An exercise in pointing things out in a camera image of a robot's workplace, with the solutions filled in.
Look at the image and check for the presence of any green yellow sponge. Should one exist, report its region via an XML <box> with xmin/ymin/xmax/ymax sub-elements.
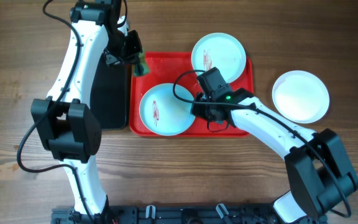
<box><xmin>132</xmin><ymin>52</ymin><xmax>150</xmax><ymax>77</ymax></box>

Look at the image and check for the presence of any mint plate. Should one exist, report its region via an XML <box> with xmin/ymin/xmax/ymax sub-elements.
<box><xmin>191</xmin><ymin>32</ymin><xmax>247</xmax><ymax>83</ymax></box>
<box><xmin>139</xmin><ymin>83</ymin><xmax>195</xmax><ymax>136</ymax></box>

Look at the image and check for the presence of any white plate red stain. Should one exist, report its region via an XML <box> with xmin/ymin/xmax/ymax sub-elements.
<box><xmin>272</xmin><ymin>70</ymin><xmax>330</xmax><ymax>124</ymax></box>

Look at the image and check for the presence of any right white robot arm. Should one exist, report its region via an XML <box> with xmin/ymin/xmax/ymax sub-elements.
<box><xmin>191</xmin><ymin>88</ymin><xmax>358</xmax><ymax>223</ymax></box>

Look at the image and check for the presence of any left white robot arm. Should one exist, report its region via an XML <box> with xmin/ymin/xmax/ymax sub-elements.
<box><xmin>19</xmin><ymin>1</ymin><xmax>143</xmax><ymax>223</ymax></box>

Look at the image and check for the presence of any black plastic tray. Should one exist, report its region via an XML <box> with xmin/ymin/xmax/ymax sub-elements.
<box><xmin>90</xmin><ymin>55</ymin><xmax>128</xmax><ymax>129</ymax></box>

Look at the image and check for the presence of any red plastic tray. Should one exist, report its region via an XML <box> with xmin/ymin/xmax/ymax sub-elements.
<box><xmin>129</xmin><ymin>52</ymin><xmax>249</xmax><ymax>138</ymax></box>

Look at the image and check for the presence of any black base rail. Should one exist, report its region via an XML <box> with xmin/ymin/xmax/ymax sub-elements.
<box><xmin>50</xmin><ymin>203</ymin><xmax>284</xmax><ymax>224</ymax></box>

